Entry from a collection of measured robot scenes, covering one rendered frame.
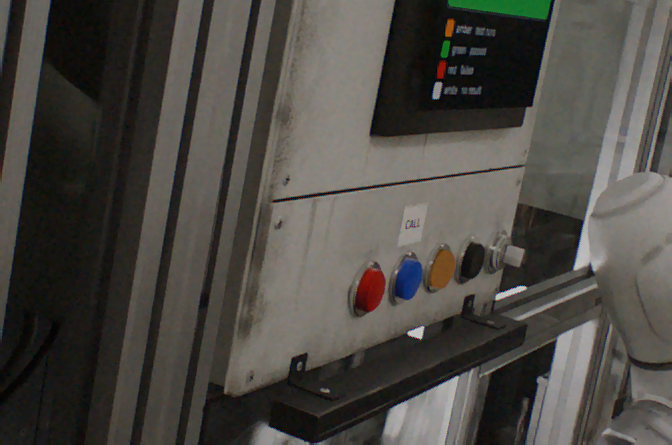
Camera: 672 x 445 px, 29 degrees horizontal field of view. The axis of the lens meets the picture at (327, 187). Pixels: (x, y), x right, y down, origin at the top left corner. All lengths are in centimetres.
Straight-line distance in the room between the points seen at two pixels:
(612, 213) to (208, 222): 55
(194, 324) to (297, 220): 10
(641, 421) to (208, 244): 61
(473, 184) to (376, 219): 16
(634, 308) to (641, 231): 8
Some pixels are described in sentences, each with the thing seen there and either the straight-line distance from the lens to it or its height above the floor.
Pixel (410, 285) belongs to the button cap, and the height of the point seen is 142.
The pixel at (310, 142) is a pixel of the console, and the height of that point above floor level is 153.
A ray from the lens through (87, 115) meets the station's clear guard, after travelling 65.
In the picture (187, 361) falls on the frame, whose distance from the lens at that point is 75.
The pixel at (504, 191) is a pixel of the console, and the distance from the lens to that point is 110.
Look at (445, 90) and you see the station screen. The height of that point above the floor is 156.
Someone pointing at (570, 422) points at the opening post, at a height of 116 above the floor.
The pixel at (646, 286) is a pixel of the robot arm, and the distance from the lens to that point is 119.
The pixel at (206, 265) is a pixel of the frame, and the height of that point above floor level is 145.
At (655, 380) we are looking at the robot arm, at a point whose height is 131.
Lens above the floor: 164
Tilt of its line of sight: 10 degrees down
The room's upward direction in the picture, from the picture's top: 11 degrees clockwise
